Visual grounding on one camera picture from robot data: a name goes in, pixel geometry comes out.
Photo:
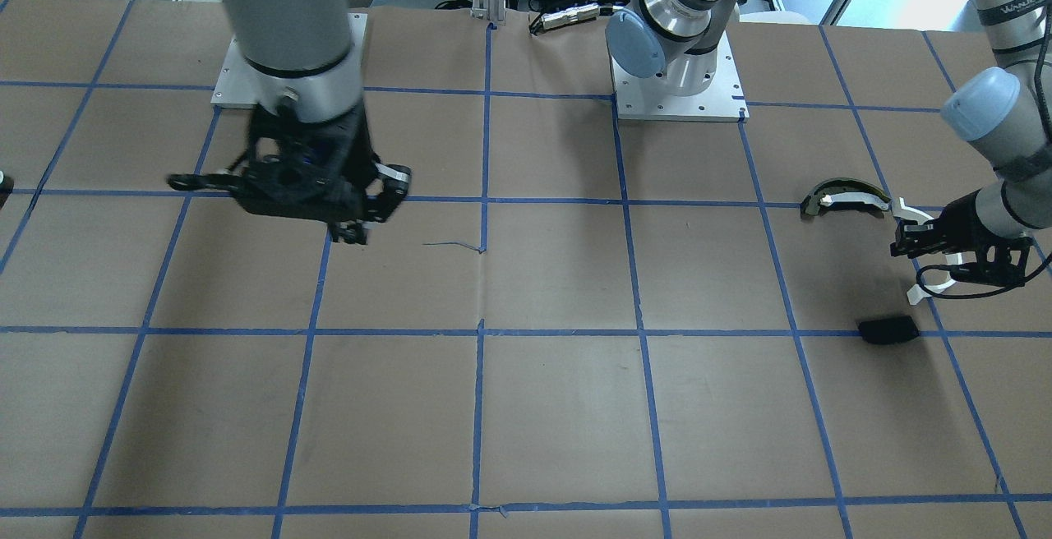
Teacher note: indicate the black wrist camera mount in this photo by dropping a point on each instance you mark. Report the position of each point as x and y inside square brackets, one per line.
[286, 185]

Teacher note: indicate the small black pouch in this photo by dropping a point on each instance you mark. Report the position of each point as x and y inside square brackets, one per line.
[888, 330]

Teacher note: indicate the black gripper other arm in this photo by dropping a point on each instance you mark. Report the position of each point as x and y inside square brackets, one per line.
[963, 221]

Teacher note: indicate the curved olive white part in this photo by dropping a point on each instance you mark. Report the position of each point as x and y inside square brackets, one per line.
[837, 194]

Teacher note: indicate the white power strip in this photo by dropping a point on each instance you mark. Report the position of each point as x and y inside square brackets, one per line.
[548, 21]

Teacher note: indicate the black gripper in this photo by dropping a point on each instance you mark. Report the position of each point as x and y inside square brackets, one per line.
[359, 154]

